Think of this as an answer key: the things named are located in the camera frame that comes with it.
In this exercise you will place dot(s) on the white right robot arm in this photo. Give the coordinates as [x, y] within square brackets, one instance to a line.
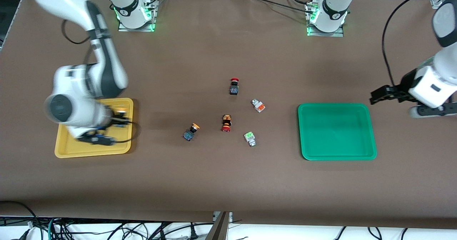
[71, 86]

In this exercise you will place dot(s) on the white button green back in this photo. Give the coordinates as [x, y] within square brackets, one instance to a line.
[250, 137]

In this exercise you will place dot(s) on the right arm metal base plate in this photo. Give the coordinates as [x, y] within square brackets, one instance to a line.
[137, 29]

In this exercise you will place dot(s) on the red button orange body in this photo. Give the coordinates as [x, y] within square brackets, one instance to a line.
[226, 122]

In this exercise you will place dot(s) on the brown table cover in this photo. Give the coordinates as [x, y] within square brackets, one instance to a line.
[228, 183]

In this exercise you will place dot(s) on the green plastic tray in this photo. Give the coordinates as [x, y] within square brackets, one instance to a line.
[335, 133]

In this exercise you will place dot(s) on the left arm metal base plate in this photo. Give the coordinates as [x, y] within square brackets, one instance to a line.
[326, 35]

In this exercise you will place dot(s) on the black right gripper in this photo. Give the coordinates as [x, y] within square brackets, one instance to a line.
[115, 120]

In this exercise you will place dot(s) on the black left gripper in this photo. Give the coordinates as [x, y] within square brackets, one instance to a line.
[404, 86]

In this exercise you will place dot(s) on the red button black base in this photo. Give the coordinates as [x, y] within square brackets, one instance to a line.
[234, 89]

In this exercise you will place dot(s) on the white button orange back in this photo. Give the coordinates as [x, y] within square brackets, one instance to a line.
[259, 106]

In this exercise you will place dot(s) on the aluminium frame corner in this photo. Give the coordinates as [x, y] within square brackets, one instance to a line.
[436, 2]

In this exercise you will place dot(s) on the yellow plastic tray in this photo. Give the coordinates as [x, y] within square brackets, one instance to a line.
[71, 149]

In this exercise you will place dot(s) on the metal profile under table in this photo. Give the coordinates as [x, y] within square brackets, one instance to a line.
[221, 229]

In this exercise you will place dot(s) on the yellow cap push button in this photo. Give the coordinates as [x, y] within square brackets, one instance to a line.
[189, 134]
[121, 110]

